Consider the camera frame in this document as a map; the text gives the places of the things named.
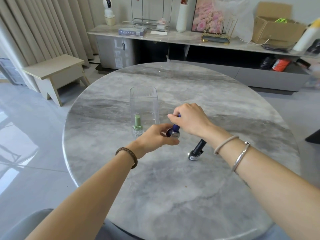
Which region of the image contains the brown braided bracelet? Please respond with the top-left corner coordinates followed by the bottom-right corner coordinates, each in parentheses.
top-left (115, 147), bottom-right (138, 170)

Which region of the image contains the cardboard box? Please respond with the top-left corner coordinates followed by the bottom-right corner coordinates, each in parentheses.
top-left (251, 1), bottom-right (307, 48)

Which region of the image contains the person's right hand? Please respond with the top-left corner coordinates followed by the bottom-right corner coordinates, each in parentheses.
top-left (167, 103), bottom-right (217, 138)

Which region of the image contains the beige curtain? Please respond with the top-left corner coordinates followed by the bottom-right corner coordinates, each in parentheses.
top-left (0, 0), bottom-right (98, 93)

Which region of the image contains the clear acrylic stand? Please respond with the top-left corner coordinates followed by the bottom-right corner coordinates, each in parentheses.
top-left (130, 0), bottom-right (173, 30)

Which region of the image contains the blue tissue box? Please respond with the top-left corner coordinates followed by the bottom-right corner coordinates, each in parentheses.
top-left (118, 25), bottom-right (148, 37)

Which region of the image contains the beige hair tie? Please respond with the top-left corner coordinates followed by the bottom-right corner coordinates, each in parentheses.
top-left (213, 135), bottom-right (240, 156)

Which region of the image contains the person's right forearm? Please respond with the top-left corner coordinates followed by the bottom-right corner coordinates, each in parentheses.
top-left (202, 124), bottom-right (320, 240)

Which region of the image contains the white bottle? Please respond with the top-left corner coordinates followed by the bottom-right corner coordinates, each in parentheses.
top-left (292, 18), bottom-right (320, 52)

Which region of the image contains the person's left hand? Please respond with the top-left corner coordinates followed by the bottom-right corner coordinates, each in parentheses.
top-left (129, 123), bottom-right (180, 159)

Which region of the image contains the orange packet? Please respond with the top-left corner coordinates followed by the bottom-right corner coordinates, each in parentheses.
top-left (272, 58), bottom-right (292, 72)

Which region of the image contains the black nail polish bottle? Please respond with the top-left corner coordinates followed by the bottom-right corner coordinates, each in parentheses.
top-left (188, 139), bottom-right (207, 161)

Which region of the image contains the person's left forearm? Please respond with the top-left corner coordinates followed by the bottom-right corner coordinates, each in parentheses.
top-left (25, 146), bottom-right (147, 240)

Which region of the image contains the green nail polish bottle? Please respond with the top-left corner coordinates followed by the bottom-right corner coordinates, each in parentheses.
top-left (133, 114), bottom-right (144, 131)

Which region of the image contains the wooden step stool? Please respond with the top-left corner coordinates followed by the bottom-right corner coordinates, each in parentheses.
top-left (22, 54), bottom-right (91, 107)

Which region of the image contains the white plastic bag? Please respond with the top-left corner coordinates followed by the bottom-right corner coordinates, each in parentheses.
top-left (212, 0), bottom-right (255, 44)

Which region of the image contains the white security camera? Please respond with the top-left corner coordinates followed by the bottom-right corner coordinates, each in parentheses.
top-left (102, 0), bottom-right (116, 26)

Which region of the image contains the pink flower picture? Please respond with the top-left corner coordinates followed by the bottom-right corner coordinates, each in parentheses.
top-left (191, 0), bottom-right (225, 34)

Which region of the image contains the clear ribbed plastic container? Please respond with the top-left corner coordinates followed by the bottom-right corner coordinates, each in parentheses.
top-left (129, 86), bottom-right (160, 139)

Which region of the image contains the blue nail polish bottle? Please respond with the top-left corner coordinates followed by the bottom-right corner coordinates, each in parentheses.
top-left (166, 113), bottom-right (181, 140)

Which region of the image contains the white ceramic vase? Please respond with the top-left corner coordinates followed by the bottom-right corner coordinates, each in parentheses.
top-left (176, 3), bottom-right (188, 33)

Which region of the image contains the silver bangle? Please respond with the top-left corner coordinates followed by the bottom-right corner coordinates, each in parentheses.
top-left (231, 141), bottom-right (251, 173)

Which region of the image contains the black plastic bag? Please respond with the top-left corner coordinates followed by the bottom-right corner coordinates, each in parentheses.
top-left (259, 56), bottom-right (275, 71)

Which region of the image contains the gold wire rack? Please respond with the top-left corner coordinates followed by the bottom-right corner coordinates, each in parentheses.
top-left (201, 13), bottom-right (238, 45)

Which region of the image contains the grey media cabinet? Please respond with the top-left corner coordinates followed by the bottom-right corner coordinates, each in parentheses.
top-left (87, 23), bottom-right (317, 92)

